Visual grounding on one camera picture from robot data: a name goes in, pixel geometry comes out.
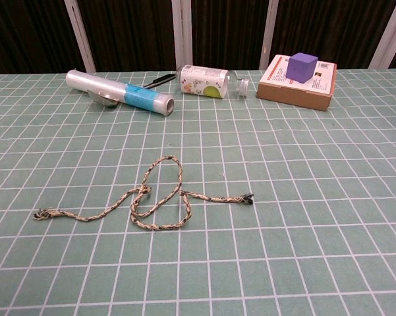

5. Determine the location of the clear wrap roll blue label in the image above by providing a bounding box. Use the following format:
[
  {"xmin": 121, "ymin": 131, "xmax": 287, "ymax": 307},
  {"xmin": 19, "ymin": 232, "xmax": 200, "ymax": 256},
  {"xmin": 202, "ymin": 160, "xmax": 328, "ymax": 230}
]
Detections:
[{"xmin": 65, "ymin": 68, "xmax": 175, "ymax": 117}]

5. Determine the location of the beige black braided rope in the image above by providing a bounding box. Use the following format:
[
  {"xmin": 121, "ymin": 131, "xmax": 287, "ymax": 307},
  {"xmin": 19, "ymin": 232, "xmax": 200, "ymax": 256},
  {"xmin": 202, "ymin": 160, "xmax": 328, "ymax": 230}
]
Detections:
[{"xmin": 32, "ymin": 155, "xmax": 255, "ymax": 231}]

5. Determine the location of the metal spoon black handle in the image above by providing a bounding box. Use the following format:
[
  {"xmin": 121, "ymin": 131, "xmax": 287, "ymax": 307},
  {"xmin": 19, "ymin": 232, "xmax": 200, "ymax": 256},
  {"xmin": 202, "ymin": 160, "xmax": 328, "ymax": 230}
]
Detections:
[{"xmin": 87, "ymin": 73, "xmax": 175, "ymax": 110}]

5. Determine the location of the dark brown backdrop curtain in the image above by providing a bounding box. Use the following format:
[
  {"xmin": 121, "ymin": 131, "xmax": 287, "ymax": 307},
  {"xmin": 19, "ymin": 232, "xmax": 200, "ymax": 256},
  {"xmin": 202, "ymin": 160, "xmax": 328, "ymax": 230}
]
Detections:
[{"xmin": 0, "ymin": 0, "xmax": 396, "ymax": 76}]

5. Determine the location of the white metal frame post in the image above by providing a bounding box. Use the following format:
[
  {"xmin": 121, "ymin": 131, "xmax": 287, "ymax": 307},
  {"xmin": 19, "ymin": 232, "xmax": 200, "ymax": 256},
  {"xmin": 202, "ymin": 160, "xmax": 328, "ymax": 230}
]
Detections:
[
  {"xmin": 259, "ymin": 0, "xmax": 280, "ymax": 70},
  {"xmin": 368, "ymin": 0, "xmax": 396, "ymax": 69},
  {"xmin": 63, "ymin": 0, "xmax": 97, "ymax": 74},
  {"xmin": 171, "ymin": 0, "xmax": 194, "ymax": 72}
]

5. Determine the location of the purple foam cube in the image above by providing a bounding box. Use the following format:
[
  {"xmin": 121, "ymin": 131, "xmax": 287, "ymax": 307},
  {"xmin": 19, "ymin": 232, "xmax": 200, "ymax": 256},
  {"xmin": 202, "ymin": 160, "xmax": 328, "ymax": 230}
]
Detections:
[{"xmin": 285, "ymin": 51, "xmax": 319, "ymax": 83}]

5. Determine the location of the green white grid tablecloth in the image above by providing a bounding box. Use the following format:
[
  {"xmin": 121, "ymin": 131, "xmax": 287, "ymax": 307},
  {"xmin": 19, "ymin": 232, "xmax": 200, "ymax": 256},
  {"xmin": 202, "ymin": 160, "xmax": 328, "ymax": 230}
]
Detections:
[{"xmin": 0, "ymin": 68, "xmax": 396, "ymax": 316}]

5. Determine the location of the flat brown cardboard box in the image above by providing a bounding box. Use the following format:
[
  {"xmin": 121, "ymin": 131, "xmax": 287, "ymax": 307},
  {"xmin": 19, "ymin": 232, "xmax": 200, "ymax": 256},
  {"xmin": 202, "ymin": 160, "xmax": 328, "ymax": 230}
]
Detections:
[{"xmin": 255, "ymin": 54, "xmax": 338, "ymax": 112}]

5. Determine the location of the clear bottle white printed label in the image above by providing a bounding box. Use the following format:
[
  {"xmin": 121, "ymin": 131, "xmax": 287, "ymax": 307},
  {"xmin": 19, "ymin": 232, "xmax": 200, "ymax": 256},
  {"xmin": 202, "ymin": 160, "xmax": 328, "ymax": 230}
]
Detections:
[{"xmin": 176, "ymin": 64, "xmax": 250, "ymax": 99}]

